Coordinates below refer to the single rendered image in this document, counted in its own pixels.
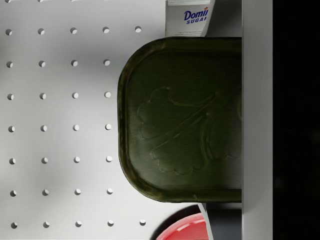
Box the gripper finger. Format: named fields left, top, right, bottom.
left=205, top=0, right=243, bottom=38
left=197, top=203, right=243, bottom=240

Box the flat-sided can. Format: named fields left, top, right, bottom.
left=117, top=36, right=243, bottom=203

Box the red plate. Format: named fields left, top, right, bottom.
left=149, top=204, right=210, bottom=240

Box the white and yellow box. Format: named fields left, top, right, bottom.
left=164, top=0, right=216, bottom=38

